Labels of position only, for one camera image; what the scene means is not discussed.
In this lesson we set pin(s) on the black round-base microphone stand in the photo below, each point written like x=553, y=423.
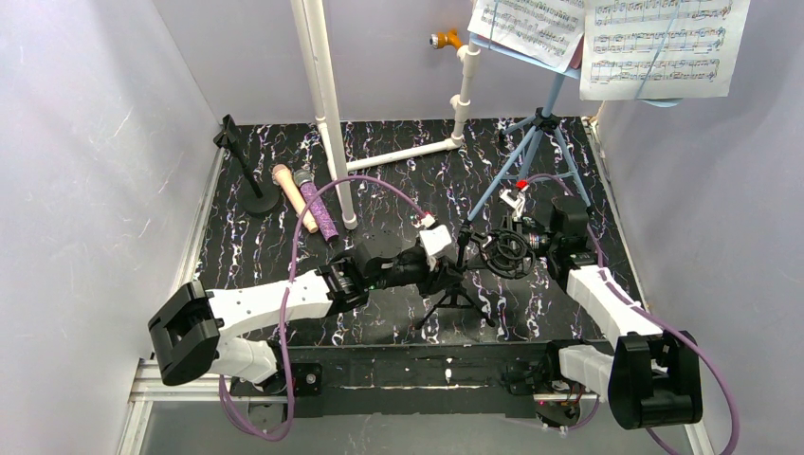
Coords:
x=257, y=198

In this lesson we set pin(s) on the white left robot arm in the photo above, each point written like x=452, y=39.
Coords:
x=198, y=331

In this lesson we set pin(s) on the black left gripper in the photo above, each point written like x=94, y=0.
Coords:
x=436, y=270

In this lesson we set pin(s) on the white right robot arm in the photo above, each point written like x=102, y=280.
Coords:
x=652, y=378

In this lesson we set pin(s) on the sheet music page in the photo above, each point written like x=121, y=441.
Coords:
x=660, y=49
x=549, y=31

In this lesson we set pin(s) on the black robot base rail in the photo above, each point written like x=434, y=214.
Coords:
x=495, y=378

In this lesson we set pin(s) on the orange pipe valve fitting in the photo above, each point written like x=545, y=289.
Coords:
x=441, y=40

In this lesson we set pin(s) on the purple glitter microphone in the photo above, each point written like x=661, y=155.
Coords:
x=305, y=183

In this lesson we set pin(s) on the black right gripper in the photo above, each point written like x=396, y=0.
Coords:
x=532, y=241

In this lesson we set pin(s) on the blue tripod music stand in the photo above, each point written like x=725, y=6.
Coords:
x=543, y=123

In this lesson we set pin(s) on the right sheet music page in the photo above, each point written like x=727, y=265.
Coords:
x=660, y=49

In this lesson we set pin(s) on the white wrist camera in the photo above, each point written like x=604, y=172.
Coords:
x=515, y=199
x=434, y=237

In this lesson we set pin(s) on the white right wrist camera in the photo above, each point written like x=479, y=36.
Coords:
x=515, y=199

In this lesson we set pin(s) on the left sheet music page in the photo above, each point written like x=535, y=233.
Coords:
x=549, y=31

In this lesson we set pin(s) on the black tripod shock-mount stand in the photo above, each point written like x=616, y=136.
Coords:
x=504, y=251

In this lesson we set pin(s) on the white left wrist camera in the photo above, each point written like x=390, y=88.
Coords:
x=434, y=237

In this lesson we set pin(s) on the white PVC pipe frame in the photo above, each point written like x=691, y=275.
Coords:
x=310, y=23

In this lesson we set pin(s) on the pink toy microphone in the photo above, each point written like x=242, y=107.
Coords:
x=284, y=178

